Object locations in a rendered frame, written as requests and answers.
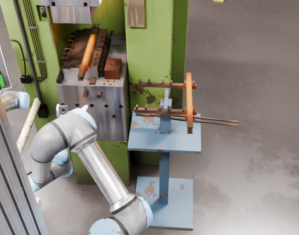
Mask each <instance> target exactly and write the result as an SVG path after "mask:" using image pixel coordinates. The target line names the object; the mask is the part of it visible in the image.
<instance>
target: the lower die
mask: <svg viewBox="0 0 299 235"><path fill-rule="evenodd" d="M92 29H98V30H97V34H96V37H95V40H94V44H93V47H92V50H91V54H90V57H89V61H88V64H87V66H88V71H86V72H85V76H84V79H91V78H96V79H99V74H98V72H99V63H95V65H94V62H100V63H101V61H100V59H99V58H97V59H96V60H95V58H96V57H100V58H102V55H101V54H98V55H97V56H96V54H97V53H98V52H100V53H102V54H103V50H102V49H99V51H97V49H98V48H103V49H104V46H103V45H100V47H98V46H99V44H101V43H102V44H104V45H105V42H104V41H101V43H100V40H102V39H103V40H105V41H106V38H105V37H102V39H101V36H103V35H105V36H106V37H107V38H108V29H106V28H95V27H91V28H83V30H76V33H77V37H76V34H75V35H74V36H75V38H76V41H75V39H74V38H73V41H74V45H73V42H72V44H71V45H72V46H73V49H72V48H71V46H70V49H71V53H70V50H69V52H68V53H69V55H70V58H69V56H68V55H67V58H68V62H67V60H65V63H64V65H63V69H62V70H63V76H64V78H74V79H78V77H77V75H78V72H79V65H81V64H82V61H83V57H84V54H85V51H86V48H87V45H88V41H89V38H90V35H91V32H92Z"/></svg>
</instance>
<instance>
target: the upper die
mask: <svg viewBox="0 0 299 235"><path fill-rule="evenodd" d="M96 9H97V7H88V6H87V3H85V5H84V7H75V6H56V5H55V2H54V3H53V5H52V6H50V10H51V14H52V19H53V23H77V24H92V22H93V18H94V15H95V12H96Z"/></svg>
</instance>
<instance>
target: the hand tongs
mask: <svg viewBox="0 0 299 235"><path fill-rule="evenodd" d="M136 116H144V117H150V116H151V117H154V116H157V117H160V114H154V113H136ZM171 116H178V117H185V115H175V114H171ZM195 118H198V119H207V120H216V121H224V122H233V123H239V121H234V120H226V119H217V118H208V117H196V116H195ZM171 119H176V120H184V121H185V118H177V117H171ZM195 122H201V123H209V124H221V125H229V126H239V125H238V124H228V123H219V122H210V121H202V120H195Z"/></svg>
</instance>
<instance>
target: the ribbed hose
mask: <svg viewBox="0 0 299 235"><path fill-rule="evenodd" d="M13 4H14V8H15V12H16V15H17V19H18V23H19V26H20V30H21V35H22V38H23V42H24V46H25V50H26V53H27V57H28V61H29V65H30V69H31V72H32V76H33V80H34V83H35V88H36V92H37V95H38V99H39V101H40V102H41V105H40V107H39V110H38V112H37V113H38V117H39V118H48V116H49V111H48V107H47V104H43V100H42V96H41V92H40V88H39V84H38V81H37V78H36V73H35V69H34V65H33V61H32V57H31V53H30V49H29V45H28V41H27V37H26V33H25V29H24V26H23V22H22V18H21V13H20V10H19V6H18V2H17V0H13Z"/></svg>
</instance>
